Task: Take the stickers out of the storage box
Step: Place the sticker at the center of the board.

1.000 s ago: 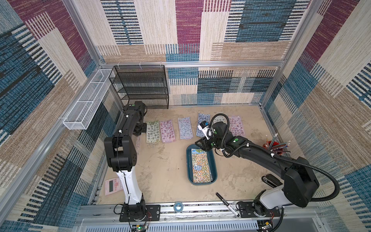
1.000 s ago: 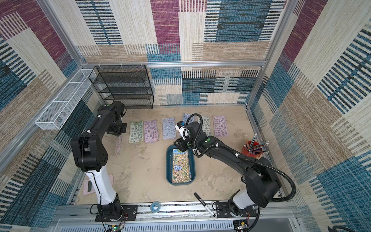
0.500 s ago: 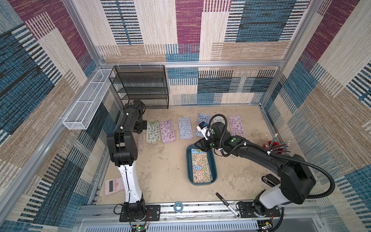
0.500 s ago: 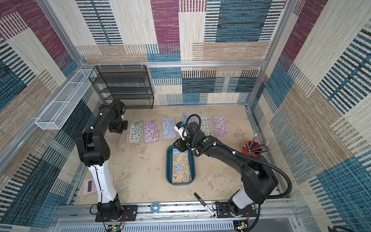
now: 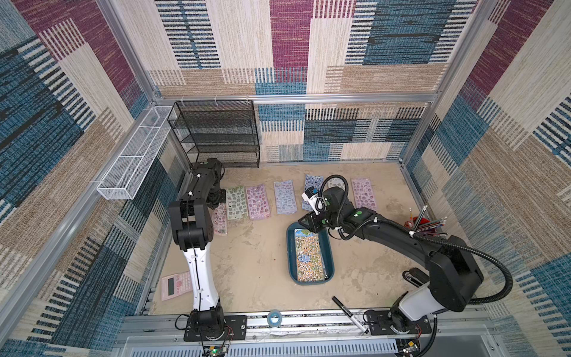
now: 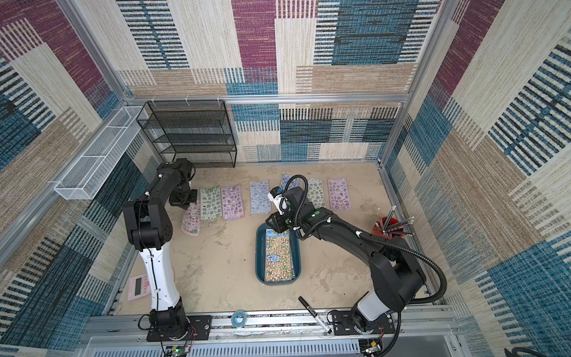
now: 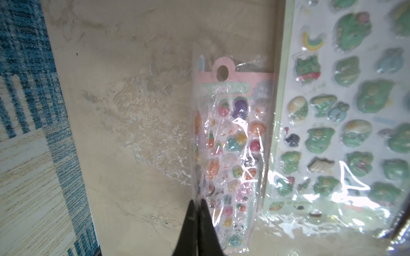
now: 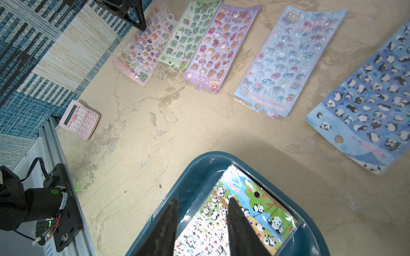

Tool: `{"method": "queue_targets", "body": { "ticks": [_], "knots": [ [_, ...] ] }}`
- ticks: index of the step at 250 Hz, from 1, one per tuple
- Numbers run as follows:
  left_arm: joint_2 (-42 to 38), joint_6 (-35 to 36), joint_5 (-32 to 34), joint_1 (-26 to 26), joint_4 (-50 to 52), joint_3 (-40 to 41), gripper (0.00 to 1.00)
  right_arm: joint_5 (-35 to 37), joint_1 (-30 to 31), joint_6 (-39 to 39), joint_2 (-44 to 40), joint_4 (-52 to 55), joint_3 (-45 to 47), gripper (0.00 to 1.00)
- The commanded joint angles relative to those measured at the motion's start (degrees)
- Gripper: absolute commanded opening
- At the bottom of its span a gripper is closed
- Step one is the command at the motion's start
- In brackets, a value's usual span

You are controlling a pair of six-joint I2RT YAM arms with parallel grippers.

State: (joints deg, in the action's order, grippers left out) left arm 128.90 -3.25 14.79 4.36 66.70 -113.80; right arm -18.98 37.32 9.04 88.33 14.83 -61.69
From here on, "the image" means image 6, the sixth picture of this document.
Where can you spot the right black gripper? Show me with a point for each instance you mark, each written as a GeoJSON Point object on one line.
{"type": "Point", "coordinates": [276, 223]}

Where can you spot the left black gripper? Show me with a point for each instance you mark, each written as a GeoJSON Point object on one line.
{"type": "Point", "coordinates": [178, 202]}

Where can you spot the teal plastic storage box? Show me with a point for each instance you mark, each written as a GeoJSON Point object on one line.
{"type": "Point", "coordinates": [260, 255]}

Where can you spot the light blue sticker sheet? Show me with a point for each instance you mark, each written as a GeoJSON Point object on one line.
{"type": "Point", "coordinates": [260, 203]}

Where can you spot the pink pastel sticker sheet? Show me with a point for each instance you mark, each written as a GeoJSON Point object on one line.
{"type": "Point", "coordinates": [190, 224]}

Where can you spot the penguin sticker sheet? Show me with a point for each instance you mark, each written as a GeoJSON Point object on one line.
{"type": "Point", "coordinates": [287, 184]}

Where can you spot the white green frog sticker sheet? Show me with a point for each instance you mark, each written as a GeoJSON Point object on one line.
{"type": "Point", "coordinates": [316, 192]}

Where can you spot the pink purple sticker sheet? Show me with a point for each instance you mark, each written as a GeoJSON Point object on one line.
{"type": "Point", "coordinates": [232, 203]}

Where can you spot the lilac character sticker sheet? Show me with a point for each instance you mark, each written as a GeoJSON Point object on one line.
{"type": "Point", "coordinates": [339, 194]}

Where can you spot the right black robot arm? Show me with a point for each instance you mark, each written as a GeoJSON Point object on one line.
{"type": "Point", "coordinates": [394, 270]}

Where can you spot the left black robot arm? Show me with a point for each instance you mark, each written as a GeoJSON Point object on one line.
{"type": "Point", "coordinates": [149, 230]}

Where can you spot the pink calculator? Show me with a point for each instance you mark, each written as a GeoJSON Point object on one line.
{"type": "Point", "coordinates": [138, 287]}

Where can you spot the blue tape roll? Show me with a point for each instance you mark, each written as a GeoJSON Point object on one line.
{"type": "Point", "coordinates": [239, 319]}

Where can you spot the red pencil cup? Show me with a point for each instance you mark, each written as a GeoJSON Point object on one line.
{"type": "Point", "coordinates": [388, 226]}

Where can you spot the black marker pen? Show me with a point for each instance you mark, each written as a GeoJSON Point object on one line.
{"type": "Point", "coordinates": [315, 315]}

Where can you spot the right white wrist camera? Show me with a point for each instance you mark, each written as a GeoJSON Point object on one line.
{"type": "Point", "coordinates": [280, 202]}

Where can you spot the black wire mesh shelf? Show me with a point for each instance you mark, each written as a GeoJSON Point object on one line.
{"type": "Point", "coordinates": [199, 131]}

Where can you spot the white wire mesh basket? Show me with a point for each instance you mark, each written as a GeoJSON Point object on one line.
{"type": "Point", "coordinates": [84, 179]}

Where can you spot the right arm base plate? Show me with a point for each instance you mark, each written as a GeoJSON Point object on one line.
{"type": "Point", "coordinates": [343, 325]}

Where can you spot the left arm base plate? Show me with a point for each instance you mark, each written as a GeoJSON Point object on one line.
{"type": "Point", "coordinates": [198, 329]}

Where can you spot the white cable duct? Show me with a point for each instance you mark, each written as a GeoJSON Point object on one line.
{"type": "Point", "coordinates": [343, 347]}

